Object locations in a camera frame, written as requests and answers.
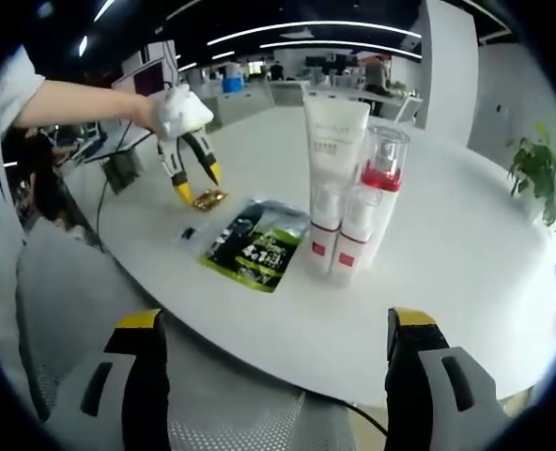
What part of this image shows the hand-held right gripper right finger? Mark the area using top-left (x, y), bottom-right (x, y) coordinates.
top-left (384, 306), bottom-right (509, 451)

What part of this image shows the potted green plant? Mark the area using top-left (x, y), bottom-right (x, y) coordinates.
top-left (507, 124), bottom-right (556, 231)

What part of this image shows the gold packet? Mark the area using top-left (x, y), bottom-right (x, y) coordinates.
top-left (192, 186), bottom-right (231, 213)

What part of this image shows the grey office desk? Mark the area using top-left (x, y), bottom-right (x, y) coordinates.
top-left (83, 124), bottom-right (155, 194)

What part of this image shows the monitor with pink screen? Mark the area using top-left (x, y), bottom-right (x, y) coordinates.
top-left (112, 59), bottom-right (167, 98)

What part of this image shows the ceiling light strip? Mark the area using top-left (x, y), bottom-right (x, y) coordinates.
top-left (207, 21), bottom-right (423, 47)
top-left (258, 39), bottom-right (423, 60)
top-left (92, 0), bottom-right (116, 23)

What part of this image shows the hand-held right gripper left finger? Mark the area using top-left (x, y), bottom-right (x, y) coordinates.
top-left (47, 308), bottom-right (170, 451)

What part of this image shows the green black packet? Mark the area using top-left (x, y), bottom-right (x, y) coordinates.
top-left (199, 198), bottom-right (311, 296)

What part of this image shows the white skincare tube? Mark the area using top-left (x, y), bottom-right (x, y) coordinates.
top-left (302, 97), bottom-right (372, 225)

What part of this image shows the white pump skincare bottle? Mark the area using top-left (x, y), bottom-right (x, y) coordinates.
top-left (358, 122), bottom-right (411, 267)

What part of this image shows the white office desk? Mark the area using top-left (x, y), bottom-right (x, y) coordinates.
top-left (267, 78), bottom-right (424, 119)

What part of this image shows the small red-label skincare bottle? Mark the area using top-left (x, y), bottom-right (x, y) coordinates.
top-left (307, 181), bottom-right (344, 277)
top-left (332, 183), bottom-right (383, 287)

